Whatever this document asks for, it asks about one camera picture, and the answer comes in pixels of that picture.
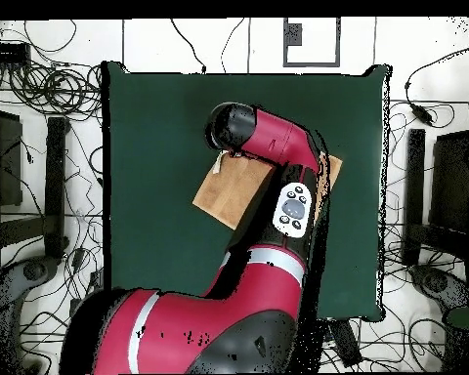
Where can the orange terry towel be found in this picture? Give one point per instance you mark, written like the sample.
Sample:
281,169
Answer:
234,191

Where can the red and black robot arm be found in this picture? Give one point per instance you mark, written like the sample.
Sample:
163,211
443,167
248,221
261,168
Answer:
219,332

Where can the dark green tablecloth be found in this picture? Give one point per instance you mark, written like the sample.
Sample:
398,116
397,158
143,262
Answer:
160,195

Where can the black power strip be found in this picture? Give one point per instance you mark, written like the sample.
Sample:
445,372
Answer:
6,52
97,278

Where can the black power brick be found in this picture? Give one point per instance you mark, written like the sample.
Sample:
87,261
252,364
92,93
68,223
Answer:
346,343

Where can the black stand bar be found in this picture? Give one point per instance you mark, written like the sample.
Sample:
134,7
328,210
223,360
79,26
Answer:
55,187
414,175

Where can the black box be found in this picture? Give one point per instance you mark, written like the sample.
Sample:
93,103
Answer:
4,164
451,183

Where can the grey square frame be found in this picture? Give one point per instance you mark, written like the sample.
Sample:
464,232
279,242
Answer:
312,63

